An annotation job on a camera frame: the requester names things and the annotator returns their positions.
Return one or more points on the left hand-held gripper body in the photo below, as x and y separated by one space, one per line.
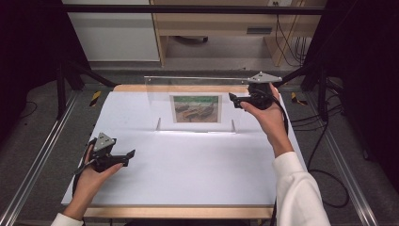
102 153

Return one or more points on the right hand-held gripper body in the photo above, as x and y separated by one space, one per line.
261 92

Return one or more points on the painting print card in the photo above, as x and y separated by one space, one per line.
196 109

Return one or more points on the clear acrylic photo frame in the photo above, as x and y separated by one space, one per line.
156 103

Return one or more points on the person's right hand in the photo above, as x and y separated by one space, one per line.
266 117

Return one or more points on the person's left hand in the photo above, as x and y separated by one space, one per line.
91 180

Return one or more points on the yellow black tape strip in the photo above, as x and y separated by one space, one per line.
296 99
95 98

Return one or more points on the white board mat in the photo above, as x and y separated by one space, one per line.
188 169

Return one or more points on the black metal stand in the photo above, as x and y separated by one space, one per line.
322 94
61 91

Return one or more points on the grey desk label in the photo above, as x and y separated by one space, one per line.
259 30

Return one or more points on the wooden table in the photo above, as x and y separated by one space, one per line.
175 212

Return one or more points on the light wooden desk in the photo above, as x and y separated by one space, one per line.
216 22

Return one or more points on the white cabinet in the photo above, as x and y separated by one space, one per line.
116 37

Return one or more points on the aluminium rail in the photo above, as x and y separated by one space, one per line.
345 169
34 163

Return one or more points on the black horizontal frame bar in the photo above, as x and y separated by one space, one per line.
188 9

